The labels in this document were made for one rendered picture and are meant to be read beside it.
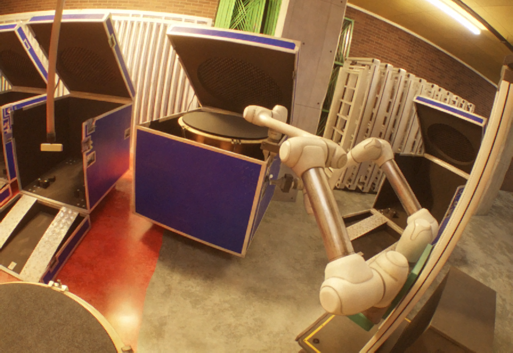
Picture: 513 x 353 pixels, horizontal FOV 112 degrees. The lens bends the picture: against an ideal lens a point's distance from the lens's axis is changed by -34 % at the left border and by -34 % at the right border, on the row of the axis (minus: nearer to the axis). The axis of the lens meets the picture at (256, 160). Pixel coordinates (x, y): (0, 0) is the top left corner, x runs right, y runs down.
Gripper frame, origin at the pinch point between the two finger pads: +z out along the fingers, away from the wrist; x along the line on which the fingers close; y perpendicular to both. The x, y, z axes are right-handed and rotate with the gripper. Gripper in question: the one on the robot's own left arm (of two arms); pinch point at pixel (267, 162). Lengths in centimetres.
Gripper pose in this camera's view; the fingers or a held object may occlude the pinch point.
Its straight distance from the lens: 172.8
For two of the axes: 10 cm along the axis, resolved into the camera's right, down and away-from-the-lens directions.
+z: -2.4, 9.5, 1.8
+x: 9.5, 2.7, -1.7
